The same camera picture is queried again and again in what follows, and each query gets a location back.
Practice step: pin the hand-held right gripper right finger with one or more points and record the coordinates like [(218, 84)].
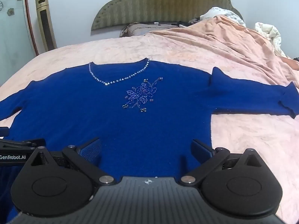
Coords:
[(201, 149)]

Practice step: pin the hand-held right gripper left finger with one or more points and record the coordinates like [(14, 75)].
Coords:
[(90, 149)]

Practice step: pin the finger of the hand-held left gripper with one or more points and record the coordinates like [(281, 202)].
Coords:
[(25, 142), (3, 131)]

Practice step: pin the blue beaded sweater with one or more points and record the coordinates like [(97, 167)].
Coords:
[(121, 121)]

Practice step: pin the dark clothes by headboard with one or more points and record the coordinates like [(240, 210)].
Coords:
[(186, 22)]

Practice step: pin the pink bed sheet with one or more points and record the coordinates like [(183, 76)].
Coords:
[(245, 133)]

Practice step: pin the frosted flowered glass door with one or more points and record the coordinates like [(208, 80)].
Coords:
[(11, 39)]

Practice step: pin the orange blanket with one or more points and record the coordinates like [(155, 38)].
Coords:
[(222, 42)]

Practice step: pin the gold tower air conditioner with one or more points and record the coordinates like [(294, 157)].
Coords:
[(45, 23)]

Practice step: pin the cream crumpled cloth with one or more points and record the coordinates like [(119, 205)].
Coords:
[(271, 35)]

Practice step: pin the white quilt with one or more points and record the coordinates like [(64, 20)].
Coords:
[(222, 14)]

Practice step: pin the olive padded headboard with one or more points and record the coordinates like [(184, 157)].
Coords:
[(163, 2)]

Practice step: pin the brown door frame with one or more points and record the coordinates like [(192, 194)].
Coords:
[(31, 28)]

